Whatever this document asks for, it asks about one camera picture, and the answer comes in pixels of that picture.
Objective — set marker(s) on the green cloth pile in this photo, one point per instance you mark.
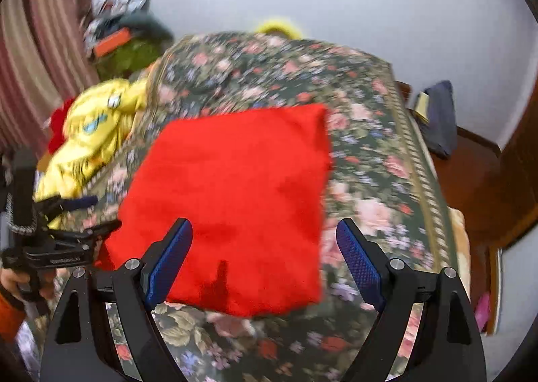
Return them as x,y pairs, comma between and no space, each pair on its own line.
130,55

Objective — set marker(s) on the yellow garment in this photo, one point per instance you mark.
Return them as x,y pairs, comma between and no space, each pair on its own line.
92,126

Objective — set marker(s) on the striped curtain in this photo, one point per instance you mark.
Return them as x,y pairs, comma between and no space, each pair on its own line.
38,42

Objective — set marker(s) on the orange box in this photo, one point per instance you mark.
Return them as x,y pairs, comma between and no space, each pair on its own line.
111,42

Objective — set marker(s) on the yellow plush item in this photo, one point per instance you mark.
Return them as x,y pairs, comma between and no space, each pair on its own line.
277,26

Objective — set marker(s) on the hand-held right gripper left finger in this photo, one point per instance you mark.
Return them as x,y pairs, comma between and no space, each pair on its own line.
170,256

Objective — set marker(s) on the blue-grey bag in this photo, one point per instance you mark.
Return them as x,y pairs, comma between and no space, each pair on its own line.
441,121

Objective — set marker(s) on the printed paper stack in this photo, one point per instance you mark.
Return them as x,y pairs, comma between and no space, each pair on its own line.
120,0

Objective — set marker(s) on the pale yellow cloth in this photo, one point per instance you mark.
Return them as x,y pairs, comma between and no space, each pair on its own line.
421,107

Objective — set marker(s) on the person's left hand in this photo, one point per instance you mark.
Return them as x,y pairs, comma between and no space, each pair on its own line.
10,281

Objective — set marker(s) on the small red cloth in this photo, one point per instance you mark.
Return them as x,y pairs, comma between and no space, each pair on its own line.
61,121

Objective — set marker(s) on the floral bedspread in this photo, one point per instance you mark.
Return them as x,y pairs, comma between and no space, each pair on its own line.
378,197

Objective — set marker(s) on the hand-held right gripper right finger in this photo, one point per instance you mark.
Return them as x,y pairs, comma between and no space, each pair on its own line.
357,260

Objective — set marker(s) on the red garment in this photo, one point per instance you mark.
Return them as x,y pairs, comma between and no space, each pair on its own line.
235,180

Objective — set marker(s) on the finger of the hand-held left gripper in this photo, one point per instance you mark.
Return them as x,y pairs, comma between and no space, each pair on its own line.
75,203
92,231

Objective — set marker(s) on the pink slipper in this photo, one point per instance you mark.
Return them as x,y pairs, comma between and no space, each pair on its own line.
483,312

